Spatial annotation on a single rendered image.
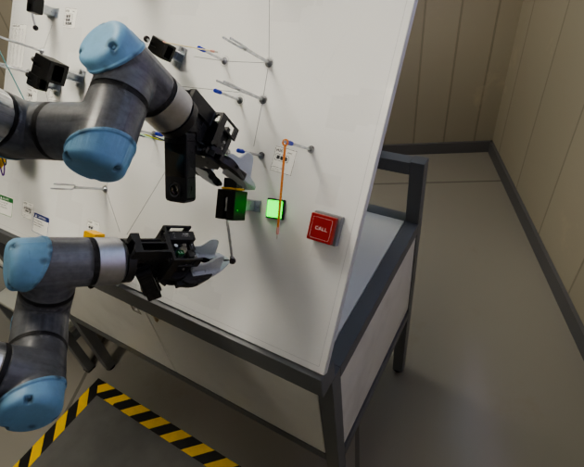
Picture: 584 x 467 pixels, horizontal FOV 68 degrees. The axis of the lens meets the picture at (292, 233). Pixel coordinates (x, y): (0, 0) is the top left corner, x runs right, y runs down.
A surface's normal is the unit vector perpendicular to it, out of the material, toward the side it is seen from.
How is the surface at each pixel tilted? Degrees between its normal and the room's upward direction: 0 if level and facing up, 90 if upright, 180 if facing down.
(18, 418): 90
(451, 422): 0
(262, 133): 54
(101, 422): 0
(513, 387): 0
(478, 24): 90
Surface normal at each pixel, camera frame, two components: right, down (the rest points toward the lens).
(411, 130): -0.11, 0.65
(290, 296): -0.47, 0.04
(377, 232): -0.11, -0.76
